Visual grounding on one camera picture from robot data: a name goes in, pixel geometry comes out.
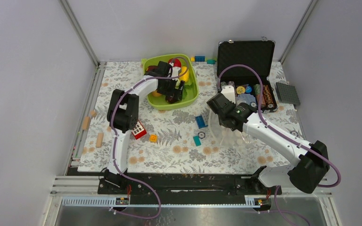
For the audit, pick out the loose poker chip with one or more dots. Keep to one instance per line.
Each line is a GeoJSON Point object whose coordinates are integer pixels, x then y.
{"type": "Point", "coordinates": [201, 135]}

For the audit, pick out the clear zip top bag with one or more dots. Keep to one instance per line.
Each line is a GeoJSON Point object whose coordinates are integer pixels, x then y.
{"type": "Point", "coordinates": [225, 136]}

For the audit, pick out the white toy radish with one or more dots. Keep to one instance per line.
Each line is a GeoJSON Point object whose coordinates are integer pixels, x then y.
{"type": "Point", "coordinates": [175, 76]}

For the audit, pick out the wooden block lower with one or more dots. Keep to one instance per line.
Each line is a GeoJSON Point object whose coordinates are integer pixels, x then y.
{"type": "Point", "coordinates": [99, 140]}

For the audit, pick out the grey building baseplate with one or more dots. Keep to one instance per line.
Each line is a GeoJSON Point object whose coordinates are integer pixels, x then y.
{"type": "Point", "coordinates": [287, 94]}

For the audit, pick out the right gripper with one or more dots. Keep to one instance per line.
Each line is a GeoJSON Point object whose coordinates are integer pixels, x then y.
{"type": "Point", "coordinates": [234, 104]}

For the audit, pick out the wooden block long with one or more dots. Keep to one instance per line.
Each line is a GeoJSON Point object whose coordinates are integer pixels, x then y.
{"type": "Point", "coordinates": [86, 123]}

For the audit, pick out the blue brick at wall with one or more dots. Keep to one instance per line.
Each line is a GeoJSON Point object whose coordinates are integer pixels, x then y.
{"type": "Point", "coordinates": [199, 58]}

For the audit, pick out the blue toy brick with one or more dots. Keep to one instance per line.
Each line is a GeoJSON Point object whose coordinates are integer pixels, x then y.
{"type": "Point", "coordinates": [200, 122]}

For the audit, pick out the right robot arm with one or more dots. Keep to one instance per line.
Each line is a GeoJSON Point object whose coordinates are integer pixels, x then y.
{"type": "Point", "coordinates": [308, 162]}

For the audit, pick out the black poker chip case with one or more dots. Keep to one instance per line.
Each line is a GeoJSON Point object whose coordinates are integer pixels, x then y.
{"type": "Point", "coordinates": [248, 62]}

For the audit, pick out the yellow toy lemon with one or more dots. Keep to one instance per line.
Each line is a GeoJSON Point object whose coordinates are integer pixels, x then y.
{"type": "Point", "coordinates": [184, 74]}

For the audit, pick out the teal toy brick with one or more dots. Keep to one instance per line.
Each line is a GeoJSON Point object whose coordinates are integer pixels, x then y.
{"type": "Point", "coordinates": [197, 141]}

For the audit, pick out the orange toy brick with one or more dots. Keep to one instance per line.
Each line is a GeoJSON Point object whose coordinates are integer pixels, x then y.
{"type": "Point", "coordinates": [153, 138]}

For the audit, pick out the red toy tomato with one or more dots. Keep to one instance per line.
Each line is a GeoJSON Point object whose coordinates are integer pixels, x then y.
{"type": "Point", "coordinates": [175, 63]}

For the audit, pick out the red window toy block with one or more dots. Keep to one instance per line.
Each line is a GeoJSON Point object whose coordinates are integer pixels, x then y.
{"type": "Point", "coordinates": [138, 131]}

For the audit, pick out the dark purple mangosteen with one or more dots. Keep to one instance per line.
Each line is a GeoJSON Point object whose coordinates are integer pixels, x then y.
{"type": "Point", "coordinates": [171, 99]}
{"type": "Point", "coordinates": [150, 68]}

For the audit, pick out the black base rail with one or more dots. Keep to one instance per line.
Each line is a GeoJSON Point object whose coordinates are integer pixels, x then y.
{"type": "Point", "coordinates": [189, 189]}

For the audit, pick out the teal brick at wall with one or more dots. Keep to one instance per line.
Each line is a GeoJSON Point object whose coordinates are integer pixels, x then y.
{"type": "Point", "coordinates": [211, 61]}

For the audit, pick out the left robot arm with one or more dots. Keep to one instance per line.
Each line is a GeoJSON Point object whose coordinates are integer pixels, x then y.
{"type": "Point", "coordinates": [123, 111]}

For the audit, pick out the wooden block upper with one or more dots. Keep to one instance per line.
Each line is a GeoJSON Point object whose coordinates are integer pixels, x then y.
{"type": "Point", "coordinates": [93, 113]}

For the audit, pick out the floral tablecloth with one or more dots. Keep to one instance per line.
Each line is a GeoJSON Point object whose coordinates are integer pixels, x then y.
{"type": "Point", "coordinates": [175, 150]}

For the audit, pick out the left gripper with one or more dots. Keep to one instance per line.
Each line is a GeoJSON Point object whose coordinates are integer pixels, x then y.
{"type": "Point", "coordinates": [173, 92]}

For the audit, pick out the green plastic tray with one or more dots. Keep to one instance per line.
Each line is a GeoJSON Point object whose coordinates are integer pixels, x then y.
{"type": "Point", "coordinates": [190, 92]}

